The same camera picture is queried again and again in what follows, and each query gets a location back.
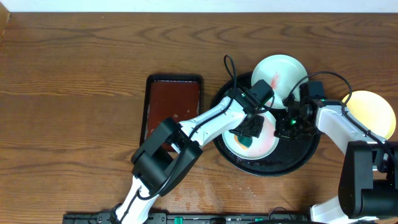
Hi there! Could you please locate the green yellow sponge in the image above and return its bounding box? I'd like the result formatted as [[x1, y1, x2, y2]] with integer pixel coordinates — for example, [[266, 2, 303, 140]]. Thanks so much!
[[234, 135, 252, 150]]

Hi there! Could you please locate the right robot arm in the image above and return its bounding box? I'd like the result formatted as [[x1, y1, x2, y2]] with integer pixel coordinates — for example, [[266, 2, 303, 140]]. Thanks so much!
[[275, 81, 397, 223]]

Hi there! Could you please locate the round black tray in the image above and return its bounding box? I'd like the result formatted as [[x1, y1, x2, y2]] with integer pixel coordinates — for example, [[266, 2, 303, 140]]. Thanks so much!
[[210, 72, 321, 177]]

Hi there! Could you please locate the yellow plate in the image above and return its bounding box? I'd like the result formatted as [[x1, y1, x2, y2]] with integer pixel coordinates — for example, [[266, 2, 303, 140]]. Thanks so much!
[[347, 90, 397, 139]]

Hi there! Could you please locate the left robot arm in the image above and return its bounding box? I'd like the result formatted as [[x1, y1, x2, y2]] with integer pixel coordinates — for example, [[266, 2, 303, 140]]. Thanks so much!
[[111, 80, 274, 223]]

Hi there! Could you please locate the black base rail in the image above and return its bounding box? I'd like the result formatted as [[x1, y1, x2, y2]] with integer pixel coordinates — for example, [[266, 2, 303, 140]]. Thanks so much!
[[62, 209, 311, 224]]

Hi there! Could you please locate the rectangular black red tray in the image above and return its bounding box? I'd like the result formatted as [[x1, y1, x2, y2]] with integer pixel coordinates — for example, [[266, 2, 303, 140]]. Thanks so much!
[[139, 73, 203, 144]]

